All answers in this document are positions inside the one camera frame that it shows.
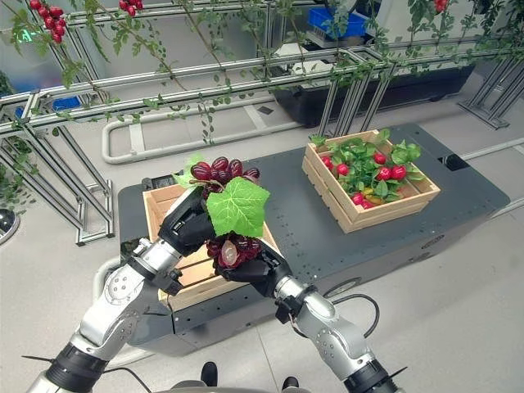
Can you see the large red tomato cluster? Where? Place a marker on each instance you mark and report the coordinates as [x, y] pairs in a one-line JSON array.
[[54, 22]]

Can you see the round silver floor disc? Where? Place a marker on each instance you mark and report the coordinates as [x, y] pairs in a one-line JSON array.
[[6, 225]]

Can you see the dark right robot foot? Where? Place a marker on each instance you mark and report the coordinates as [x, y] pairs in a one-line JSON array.
[[290, 384]]

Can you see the empty light wooden crate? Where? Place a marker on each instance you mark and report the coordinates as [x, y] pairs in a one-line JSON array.
[[155, 209]]

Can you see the grey robot body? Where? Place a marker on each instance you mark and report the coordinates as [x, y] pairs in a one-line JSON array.
[[204, 388]]

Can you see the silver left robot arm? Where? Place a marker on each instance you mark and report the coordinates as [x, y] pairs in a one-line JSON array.
[[118, 294]]

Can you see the aluminium profile trellis frame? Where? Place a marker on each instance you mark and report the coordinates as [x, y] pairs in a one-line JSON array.
[[61, 116]]

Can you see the small red tomato cluster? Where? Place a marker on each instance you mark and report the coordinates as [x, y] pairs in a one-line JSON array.
[[131, 6]]

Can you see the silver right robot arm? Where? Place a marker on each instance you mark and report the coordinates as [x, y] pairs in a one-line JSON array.
[[335, 327]]

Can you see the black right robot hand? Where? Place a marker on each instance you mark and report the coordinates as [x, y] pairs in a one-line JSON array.
[[258, 272]]

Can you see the green leafy fruit stems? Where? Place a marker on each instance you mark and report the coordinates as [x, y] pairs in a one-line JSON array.
[[360, 163]]

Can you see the green artificial vine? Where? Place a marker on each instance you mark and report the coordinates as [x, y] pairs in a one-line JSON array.
[[352, 71]]

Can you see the small blue plastic bin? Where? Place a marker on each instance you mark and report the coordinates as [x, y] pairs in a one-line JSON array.
[[65, 104]]

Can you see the large blue plastic bin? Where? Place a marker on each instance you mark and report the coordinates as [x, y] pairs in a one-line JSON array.
[[319, 20]]

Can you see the wooden crate with fruits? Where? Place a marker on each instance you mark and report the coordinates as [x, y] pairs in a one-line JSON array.
[[348, 219]]

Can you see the aluminium profile stand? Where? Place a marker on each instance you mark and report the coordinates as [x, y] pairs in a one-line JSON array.
[[491, 98]]

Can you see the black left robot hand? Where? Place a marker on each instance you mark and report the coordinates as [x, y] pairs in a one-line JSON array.
[[184, 225]]

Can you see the red round fruit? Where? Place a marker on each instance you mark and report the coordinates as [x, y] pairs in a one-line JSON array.
[[398, 172], [342, 169], [367, 204], [357, 199], [326, 162], [383, 173], [379, 158]]

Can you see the purple grape bunch with leaf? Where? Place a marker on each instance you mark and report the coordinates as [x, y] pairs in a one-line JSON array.
[[237, 204]]

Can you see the dark left robot foot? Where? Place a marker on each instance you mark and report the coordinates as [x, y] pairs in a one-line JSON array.
[[209, 373]]

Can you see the dark grey platform cart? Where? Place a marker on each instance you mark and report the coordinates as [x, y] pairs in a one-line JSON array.
[[294, 184]]

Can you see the dark robot foot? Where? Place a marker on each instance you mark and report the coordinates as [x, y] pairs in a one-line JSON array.
[[209, 373], [290, 384]]

